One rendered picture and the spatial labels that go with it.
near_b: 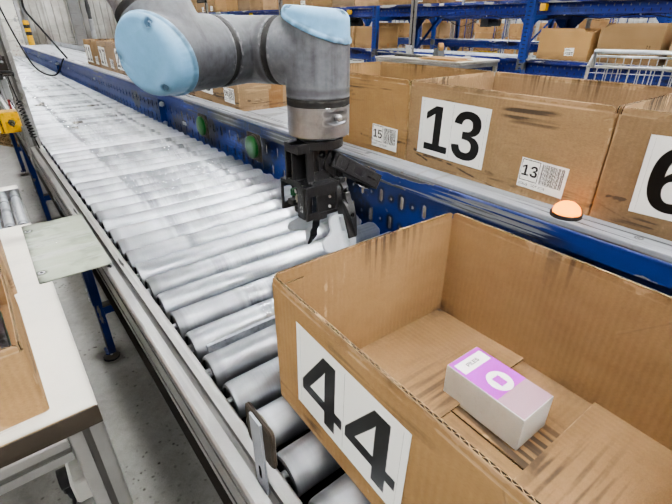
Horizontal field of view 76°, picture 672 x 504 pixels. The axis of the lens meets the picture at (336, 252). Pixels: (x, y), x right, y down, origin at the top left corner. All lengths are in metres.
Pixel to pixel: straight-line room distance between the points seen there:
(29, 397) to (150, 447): 0.97
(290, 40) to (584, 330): 0.50
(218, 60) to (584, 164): 0.55
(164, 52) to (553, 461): 0.60
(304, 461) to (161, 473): 1.02
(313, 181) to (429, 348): 0.29
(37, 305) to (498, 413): 0.70
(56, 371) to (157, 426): 0.95
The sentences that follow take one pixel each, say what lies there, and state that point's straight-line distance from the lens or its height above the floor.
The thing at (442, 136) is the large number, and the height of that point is 0.96.
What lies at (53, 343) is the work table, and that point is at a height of 0.75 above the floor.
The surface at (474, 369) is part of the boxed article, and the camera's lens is 0.54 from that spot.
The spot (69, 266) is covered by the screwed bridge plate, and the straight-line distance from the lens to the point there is 0.94.
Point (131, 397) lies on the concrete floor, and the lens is 1.73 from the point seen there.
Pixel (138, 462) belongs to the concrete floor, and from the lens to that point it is 1.54.
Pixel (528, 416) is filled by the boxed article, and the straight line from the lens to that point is 0.50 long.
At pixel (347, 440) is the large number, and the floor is 0.81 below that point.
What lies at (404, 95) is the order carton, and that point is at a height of 1.02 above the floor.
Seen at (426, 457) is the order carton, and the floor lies 0.88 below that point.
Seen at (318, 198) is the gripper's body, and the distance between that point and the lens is 0.64.
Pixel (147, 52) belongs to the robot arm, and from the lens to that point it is 0.57.
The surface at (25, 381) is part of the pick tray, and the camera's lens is 0.60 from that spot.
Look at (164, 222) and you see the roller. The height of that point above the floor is 0.74.
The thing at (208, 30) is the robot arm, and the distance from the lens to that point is 0.60.
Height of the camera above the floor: 1.15
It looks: 28 degrees down
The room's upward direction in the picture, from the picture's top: straight up
